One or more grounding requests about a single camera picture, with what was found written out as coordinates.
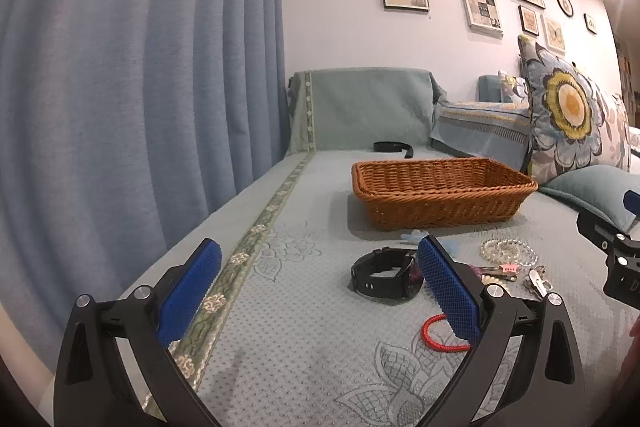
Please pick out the striped teal cushion cover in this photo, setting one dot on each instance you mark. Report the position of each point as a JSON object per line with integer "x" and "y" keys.
{"x": 480, "y": 127}

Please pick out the person's right hand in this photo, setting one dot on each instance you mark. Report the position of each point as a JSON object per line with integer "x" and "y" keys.
{"x": 631, "y": 374}

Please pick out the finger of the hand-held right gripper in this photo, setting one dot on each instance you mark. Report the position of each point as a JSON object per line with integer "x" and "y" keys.
{"x": 607, "y": 227}
{"x": 625, "y": 272}

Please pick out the brown wicker basket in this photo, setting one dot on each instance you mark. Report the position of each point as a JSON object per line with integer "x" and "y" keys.
{"x": 440, "y": 194}

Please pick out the pink clip with red tag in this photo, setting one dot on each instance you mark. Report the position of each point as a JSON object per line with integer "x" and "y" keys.
{"x": 505, "y": 268}

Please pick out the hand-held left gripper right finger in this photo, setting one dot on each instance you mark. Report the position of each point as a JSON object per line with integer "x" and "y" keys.
{"x": 450, "y": 287}

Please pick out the blue curtain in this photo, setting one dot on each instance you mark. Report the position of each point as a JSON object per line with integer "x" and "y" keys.
{"x": 140, "y": 82}

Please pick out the light blue hair clip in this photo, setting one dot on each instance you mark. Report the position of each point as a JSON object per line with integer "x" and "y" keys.
{"x": 410, "y": 237}

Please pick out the small floral pillow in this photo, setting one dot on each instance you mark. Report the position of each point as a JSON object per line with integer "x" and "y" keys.
{"x": 515, "y": 87}

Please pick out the round wall clock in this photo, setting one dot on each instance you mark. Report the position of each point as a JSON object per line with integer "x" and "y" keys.
{"x": 564, "y": 2}

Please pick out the large floral pillow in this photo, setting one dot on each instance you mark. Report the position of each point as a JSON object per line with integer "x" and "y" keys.
{"x": 570, "y": 102}

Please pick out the small dark picture frame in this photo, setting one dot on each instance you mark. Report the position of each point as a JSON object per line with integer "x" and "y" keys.
{"x": 530, "y": 21}

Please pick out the teal covered sofa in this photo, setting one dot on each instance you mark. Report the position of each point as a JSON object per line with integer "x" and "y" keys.
{"x": 300, "y": 307}

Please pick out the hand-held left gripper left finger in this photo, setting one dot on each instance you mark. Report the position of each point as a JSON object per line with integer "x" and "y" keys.
{"x": 187, "y": 292}

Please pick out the tiny black picture frame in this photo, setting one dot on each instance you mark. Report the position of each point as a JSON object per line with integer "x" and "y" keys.
{"x": 590, "y": 23}

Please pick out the plain blue pillow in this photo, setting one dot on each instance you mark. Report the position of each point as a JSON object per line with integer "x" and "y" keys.
{"x": 585, "y": 192}

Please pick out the white picture frame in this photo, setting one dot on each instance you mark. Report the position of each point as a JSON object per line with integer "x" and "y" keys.
{"x": 481, "y": 13}

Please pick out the black wrist watch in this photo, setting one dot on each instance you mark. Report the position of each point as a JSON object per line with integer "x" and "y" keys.
{"x": 380, "y": 289}

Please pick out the teal back cushion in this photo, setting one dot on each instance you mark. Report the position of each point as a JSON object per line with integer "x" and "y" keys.
{"x": 490, "y": 88}

